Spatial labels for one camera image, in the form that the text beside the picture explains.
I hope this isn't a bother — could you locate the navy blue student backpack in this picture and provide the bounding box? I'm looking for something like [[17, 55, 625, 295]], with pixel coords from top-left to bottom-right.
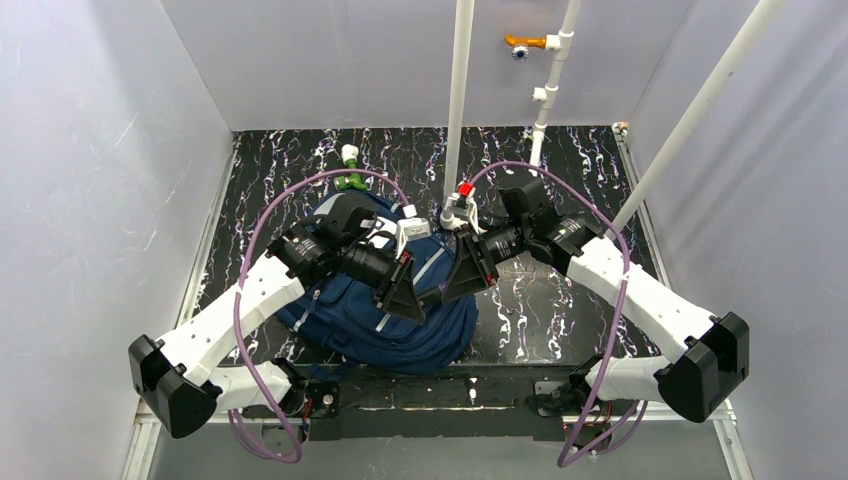
[[275, 190, 479, 375]]

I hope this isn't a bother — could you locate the green white pipe fitting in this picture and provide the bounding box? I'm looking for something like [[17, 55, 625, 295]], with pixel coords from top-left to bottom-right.
[[333, 144, 369, 191]]

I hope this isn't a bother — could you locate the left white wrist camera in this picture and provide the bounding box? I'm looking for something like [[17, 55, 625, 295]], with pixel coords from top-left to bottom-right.
[[395, 204, 432, 259]]

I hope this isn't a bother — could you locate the orange tap on pipe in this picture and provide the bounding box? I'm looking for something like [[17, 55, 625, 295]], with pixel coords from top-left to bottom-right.
[[504, 34, 547, 61]]

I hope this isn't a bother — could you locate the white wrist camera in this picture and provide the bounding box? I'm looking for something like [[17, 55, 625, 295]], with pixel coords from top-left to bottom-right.
[[395, 204, 432, 259], [442, 182, 483, 234]]

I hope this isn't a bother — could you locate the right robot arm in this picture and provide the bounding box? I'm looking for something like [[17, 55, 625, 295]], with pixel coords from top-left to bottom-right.
[[439, 174, 750, 423]]

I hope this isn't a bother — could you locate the white PVC pipe frame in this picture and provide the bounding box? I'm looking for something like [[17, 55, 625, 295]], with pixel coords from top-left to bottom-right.
[[438, 0, 790, 233]]

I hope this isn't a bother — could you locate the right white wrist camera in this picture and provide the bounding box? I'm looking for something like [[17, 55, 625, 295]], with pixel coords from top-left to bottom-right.
[[442, 182, 483, 234]]

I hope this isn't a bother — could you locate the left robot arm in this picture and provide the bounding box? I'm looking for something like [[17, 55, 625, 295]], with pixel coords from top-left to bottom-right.
[[128, 194, 432, 438]]

